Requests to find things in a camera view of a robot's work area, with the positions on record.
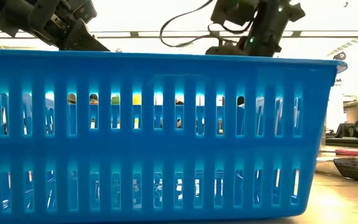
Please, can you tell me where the long ceiling light strip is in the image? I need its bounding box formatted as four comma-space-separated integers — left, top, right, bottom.
85, 30, 358, 39

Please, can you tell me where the black desk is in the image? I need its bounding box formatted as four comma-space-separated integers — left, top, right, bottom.
324, 138, 358, 149

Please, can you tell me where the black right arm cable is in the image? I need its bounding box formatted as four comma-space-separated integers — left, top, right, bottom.
159, 0, 229, 49

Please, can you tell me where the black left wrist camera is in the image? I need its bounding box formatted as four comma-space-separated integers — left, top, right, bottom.
61, 0, 98, 24

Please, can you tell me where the blue slotted plastic basket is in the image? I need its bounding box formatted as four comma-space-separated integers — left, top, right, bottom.
0, 49, 349, 224

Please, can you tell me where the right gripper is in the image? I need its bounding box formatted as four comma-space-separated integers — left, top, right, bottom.
204, 0, 259, 58

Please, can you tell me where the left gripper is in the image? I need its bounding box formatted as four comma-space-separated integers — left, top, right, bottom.
0, 0, 111, 52

